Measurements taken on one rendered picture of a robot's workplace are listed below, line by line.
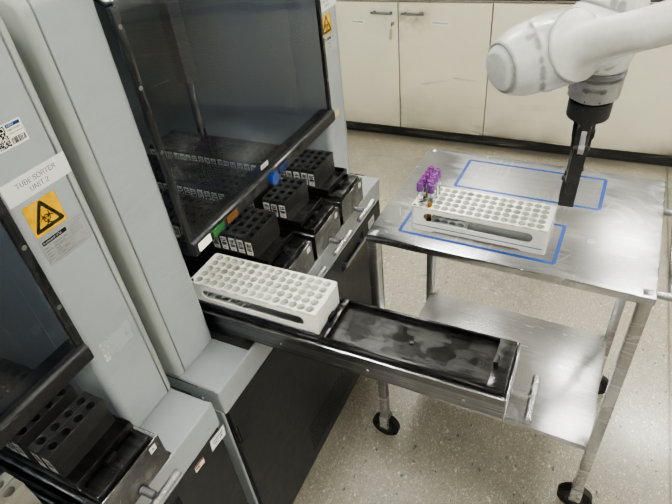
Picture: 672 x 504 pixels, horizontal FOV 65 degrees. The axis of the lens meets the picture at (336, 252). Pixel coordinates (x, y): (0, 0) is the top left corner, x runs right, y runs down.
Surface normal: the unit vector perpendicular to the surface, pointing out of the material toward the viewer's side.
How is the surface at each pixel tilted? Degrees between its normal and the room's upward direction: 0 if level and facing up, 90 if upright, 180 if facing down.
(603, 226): 0
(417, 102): 90
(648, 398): 0
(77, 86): 90
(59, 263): 90
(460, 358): 0
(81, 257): 90
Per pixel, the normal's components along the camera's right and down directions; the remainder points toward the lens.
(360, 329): -0.10, -0.78
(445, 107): -0.42, 0.59
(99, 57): 0.90, 0.19
